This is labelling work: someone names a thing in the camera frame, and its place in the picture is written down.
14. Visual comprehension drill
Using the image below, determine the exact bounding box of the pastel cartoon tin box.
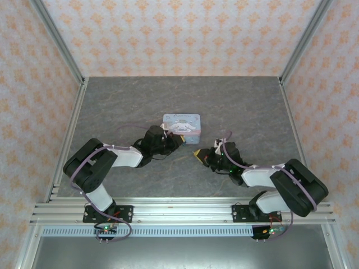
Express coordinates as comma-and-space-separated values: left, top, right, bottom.
162, 113, 202, 145

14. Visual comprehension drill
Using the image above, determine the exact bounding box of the aluminium cross beam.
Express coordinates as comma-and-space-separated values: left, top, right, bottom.
29, 197, 336, 225

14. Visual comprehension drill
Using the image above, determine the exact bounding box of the controller board with lights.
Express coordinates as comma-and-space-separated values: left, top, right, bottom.
93, 223, 119, 244
251, 225, 287, 243

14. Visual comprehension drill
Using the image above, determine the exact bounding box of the grey metal shelf panel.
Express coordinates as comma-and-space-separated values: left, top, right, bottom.
30, 236, 335, 269

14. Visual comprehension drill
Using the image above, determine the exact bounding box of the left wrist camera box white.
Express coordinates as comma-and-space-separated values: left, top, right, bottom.
161, 122, 175, 138

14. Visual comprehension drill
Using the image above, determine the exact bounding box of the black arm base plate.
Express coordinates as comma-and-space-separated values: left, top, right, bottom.
232, 203, 282, 224
82, 205, 134, 224

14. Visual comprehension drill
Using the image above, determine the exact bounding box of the slotted grey cable duct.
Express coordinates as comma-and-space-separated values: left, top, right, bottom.
42, 226, 255, 238

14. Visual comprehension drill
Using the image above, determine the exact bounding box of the aluminium table side rail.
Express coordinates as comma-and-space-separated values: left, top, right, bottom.
44, 77, 90, 203
278, 77, 320, 202

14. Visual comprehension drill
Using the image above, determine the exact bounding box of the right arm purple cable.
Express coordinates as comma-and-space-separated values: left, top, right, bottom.
221, 130, 319, 242

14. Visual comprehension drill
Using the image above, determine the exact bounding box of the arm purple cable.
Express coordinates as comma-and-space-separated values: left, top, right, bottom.
69, 124, 169, 243
221, 130, 319, 242

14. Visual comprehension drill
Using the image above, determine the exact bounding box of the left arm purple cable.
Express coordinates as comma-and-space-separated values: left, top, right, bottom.
69, 124, 169, 243

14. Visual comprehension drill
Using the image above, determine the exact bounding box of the aluminium corner post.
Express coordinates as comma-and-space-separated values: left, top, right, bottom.
278, 0, 335, 85
29, 0, 86, 85

